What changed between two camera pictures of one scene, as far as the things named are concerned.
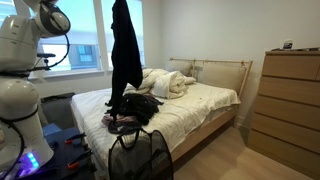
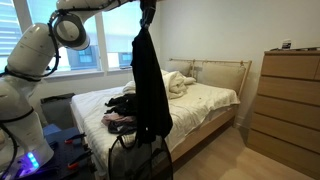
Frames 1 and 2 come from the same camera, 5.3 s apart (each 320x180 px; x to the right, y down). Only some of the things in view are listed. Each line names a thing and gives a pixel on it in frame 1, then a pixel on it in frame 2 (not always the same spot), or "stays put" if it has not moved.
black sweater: (126, 61) to (152, 111)
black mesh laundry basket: (144, 155) stays put
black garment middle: (140, 107) stays put
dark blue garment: (124, 127) stays put
